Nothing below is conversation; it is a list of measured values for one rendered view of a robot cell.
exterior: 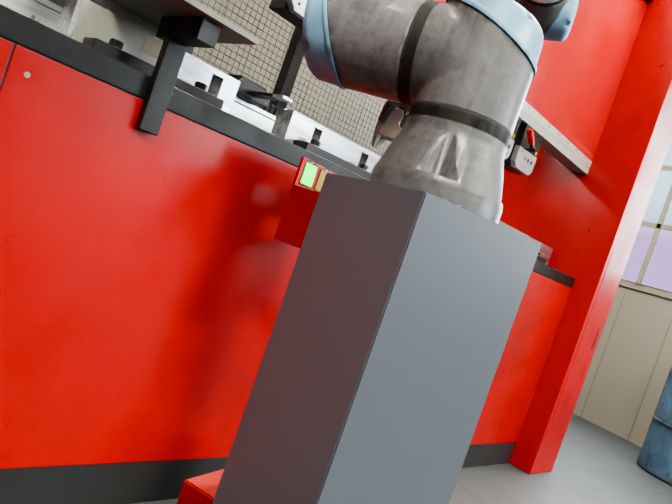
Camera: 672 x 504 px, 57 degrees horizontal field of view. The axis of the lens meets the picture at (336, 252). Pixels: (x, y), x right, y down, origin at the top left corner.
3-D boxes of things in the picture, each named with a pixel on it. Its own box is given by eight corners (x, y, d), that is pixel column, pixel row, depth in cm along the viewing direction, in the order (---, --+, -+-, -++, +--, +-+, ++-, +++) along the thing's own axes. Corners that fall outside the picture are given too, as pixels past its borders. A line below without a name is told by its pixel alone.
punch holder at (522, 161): (513, 165, 232) (528, 123, 232) (494, 161, 238) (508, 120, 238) (530, 177, 243) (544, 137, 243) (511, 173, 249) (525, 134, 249)
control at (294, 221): (337, 262, 120) (368, 174, 120) (273, 238, 128) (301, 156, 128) (378, 273, 138) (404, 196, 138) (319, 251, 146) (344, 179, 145)
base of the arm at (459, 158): (524, 237, 67) (555, 150, 67) (426, 194, 59) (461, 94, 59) (433, 215, 80) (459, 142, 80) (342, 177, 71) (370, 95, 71)
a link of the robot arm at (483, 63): (512, 121, 61) (558, -9, 61) (387, 89, 66) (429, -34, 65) (514, 149, 73) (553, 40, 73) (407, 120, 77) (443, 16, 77)
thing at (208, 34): (163, 135, 107) (203, 16, 106) (125, 125, 117) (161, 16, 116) (182, 142, 110) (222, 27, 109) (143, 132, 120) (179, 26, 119)
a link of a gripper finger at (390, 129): (383, 155, 121) (412, 116, 120) (362, 139, 124) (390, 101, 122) (389, 159, 124) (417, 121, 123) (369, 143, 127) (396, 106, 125)
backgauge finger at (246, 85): (269, 95, 156) (275, 77, 156) (211, 87, 174) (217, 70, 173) (301, 113, 165) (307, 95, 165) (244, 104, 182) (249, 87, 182)
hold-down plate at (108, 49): (90, 52, 112) (96, 37, 112) (78, 51, 116) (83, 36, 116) (220, 113, 134) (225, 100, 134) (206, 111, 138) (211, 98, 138)
